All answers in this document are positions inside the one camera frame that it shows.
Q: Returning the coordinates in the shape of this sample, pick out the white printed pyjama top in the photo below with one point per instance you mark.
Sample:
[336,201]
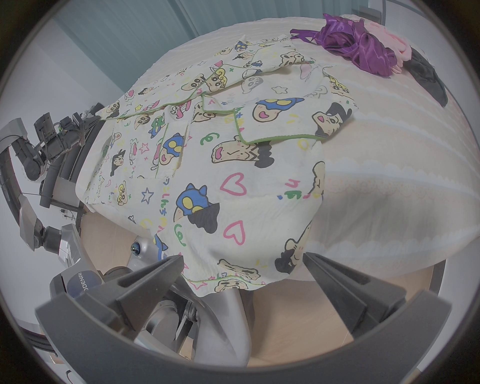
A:
[225,168]

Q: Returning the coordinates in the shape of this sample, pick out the purple satin garment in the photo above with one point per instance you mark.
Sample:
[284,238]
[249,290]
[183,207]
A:
[360,45]

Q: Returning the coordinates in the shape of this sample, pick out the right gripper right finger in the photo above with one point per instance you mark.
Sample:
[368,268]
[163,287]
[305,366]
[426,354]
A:
[337,292]

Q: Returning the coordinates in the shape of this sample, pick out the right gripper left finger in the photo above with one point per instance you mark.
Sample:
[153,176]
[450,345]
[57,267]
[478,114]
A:
[150,288]

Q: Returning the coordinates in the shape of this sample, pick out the grey bedside table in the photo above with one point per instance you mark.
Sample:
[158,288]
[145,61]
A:
[370,11]

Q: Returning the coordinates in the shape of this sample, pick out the pink garment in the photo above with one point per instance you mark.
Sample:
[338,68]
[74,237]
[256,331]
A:
[397,45]

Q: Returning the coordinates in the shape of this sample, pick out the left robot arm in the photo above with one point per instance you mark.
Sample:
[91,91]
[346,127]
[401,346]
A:
[33,161]

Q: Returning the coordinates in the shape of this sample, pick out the bed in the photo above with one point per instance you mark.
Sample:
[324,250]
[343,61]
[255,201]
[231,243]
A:
[393,168]

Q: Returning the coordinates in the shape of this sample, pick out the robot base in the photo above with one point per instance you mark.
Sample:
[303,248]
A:
[221,330]

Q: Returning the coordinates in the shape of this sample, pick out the black garment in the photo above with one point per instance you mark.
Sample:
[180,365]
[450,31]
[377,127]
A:
[423,71]

